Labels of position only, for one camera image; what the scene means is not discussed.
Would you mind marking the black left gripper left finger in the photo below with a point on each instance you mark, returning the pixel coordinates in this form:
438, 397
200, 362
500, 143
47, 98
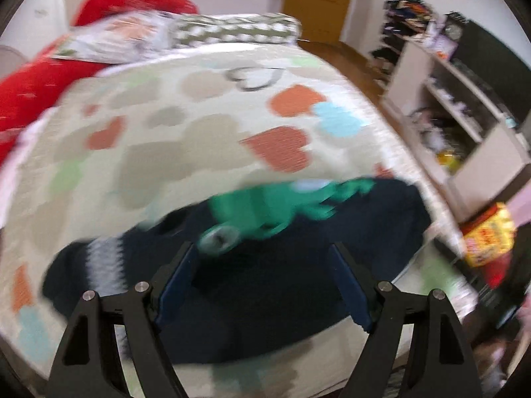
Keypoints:
88, 363

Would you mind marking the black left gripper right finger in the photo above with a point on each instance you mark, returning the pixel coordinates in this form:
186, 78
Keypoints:
439, 361

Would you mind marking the black pants green dinosaur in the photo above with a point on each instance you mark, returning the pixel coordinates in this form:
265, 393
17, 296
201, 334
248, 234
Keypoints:
261, 281

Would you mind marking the yellow red snack bag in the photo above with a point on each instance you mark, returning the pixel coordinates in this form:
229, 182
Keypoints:
489, 240

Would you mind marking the white pink bed sheet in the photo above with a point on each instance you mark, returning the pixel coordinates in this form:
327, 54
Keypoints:
12, 153

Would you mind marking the white shelf unit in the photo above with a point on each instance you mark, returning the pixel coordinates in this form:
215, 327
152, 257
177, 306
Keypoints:
465, 142

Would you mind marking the heart pattern bed blanket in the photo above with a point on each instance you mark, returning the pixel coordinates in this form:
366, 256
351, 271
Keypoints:
125, 147

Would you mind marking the red pillow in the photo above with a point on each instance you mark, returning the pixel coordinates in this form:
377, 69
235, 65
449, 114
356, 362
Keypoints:
35, 87
94, 10

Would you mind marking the black television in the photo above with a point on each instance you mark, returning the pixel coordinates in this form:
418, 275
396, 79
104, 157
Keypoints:
496, 70

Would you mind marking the white floral pillow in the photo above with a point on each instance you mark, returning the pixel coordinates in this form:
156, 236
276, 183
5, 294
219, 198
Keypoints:
118, 39

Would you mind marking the green white patterned pillow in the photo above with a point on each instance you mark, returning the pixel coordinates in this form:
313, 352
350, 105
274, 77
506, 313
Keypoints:
192, 31

